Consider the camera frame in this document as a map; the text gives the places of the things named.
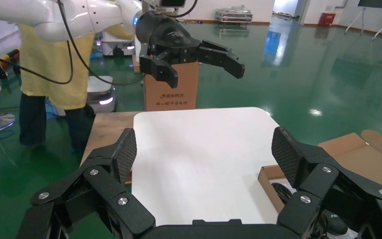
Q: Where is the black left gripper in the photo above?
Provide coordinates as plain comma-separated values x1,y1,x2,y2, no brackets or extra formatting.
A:
135,11,246,89

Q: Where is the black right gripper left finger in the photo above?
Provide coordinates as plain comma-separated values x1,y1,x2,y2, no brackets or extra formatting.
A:
16,127,156,239

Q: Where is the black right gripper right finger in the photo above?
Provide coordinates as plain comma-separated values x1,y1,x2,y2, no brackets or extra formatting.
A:
272,126,382,239

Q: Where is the brown cardboard storage box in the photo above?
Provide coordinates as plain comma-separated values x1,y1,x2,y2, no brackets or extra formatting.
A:
258,129,382,239

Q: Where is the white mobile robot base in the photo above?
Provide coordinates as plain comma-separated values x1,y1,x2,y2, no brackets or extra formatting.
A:
96,31,136,59
86,75,117,115

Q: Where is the tall printed cardboard box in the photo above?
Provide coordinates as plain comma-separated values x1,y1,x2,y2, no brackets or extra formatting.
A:
143,61,200,113

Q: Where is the red box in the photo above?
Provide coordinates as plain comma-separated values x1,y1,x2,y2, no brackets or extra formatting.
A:
318,12,337,27

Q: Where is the black flight case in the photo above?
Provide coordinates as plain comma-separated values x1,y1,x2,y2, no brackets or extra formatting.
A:
214,4,254,24

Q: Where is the person in yellow apron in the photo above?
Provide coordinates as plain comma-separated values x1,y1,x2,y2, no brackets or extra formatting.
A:
18,23,95,153

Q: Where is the yellow black barrier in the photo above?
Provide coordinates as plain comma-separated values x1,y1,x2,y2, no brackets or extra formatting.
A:
0,48,21,83

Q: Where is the black screen on tripod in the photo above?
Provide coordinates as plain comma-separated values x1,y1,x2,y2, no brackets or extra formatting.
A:
344,0,382,41

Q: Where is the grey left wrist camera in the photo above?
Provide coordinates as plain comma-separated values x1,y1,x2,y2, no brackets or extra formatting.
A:
143,0,187,9

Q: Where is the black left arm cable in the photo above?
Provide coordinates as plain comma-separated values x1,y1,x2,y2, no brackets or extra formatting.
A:
0,0,198,87

